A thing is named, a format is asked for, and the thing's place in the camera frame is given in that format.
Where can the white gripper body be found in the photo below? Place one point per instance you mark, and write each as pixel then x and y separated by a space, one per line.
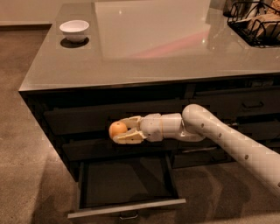
pixel 150 126

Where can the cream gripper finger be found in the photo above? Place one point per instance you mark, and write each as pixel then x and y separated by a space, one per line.
pixel 132 136
pixel 132 122

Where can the orange fruit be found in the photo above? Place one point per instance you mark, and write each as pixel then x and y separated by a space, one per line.
pixel 117 128

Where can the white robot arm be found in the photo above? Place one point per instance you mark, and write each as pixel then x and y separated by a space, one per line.
pixel 195 124

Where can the dark top left drawer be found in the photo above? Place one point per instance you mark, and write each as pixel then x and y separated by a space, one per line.
pixel 65 121

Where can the dark drawer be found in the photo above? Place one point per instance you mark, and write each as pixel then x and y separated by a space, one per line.
pixel 78 147
pixel 230 104
pixel 65 121
pixel 196 154
pixel 263 132

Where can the open bottom left drawer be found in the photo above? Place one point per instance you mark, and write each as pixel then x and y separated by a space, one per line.
pixel 124 187

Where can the dark bottom right drawer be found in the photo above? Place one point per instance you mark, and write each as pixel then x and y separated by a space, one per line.
pixel 196 154

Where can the dark middle left drawer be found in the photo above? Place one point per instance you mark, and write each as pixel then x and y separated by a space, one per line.
pixel 78 147

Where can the dark drawer cabinet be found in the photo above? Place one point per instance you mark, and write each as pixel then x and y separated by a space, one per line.
pixel 155 50

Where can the dark top right drawer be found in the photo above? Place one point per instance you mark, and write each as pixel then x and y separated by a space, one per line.
pixel 230 104

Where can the dark middle right drawer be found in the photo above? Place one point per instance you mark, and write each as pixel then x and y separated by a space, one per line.
pixel 263 132

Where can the white bowl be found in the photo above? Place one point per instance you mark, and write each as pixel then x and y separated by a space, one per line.
pixel 74 30

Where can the black wire basket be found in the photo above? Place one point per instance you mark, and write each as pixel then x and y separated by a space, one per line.
pixel 256 22

